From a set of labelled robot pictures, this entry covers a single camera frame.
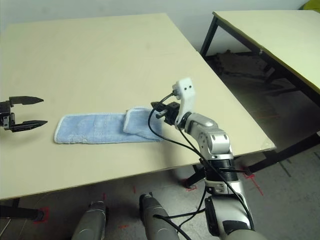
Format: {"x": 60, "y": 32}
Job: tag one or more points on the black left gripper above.
{"x": 6, "y": 117}

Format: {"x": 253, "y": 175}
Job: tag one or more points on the yellow-green object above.
{"x": 312, "y": 5}

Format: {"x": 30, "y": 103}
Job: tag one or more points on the grey robot left leg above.
{"x": 91, "y": 222}

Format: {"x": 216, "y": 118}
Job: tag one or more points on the grey robot right leg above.
{"x": 157, "y": 220}

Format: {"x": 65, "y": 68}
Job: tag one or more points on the side table with black frame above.
{"x": 275, "y": 25}

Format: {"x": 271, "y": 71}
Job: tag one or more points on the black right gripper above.
{"x": 172, "y": 112}

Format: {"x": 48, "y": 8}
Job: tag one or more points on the grey robot leg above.
{"x": 91, "y": 222}
{"x": 157, "y": 220}

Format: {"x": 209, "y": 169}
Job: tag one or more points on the red floor tape square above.
{"x": 47, "y": 217}
{"x": 191, "y": 189}

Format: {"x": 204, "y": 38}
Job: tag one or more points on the black table base bar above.
{"x": 20, "y": 212}
{"x": 287, "y": 152}
{"x": 197, "y": 175}

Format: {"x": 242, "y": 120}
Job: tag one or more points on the red floor tape cross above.
{"x": 257, "y": 186}

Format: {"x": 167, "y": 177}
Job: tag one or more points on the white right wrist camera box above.
{"x": 186, "y": 92}

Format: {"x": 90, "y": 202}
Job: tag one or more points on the blue terry towel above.
{"x": 100, "y": 127}

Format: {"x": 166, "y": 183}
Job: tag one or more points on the short red tape mark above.
{"x": 104, "y": 196}

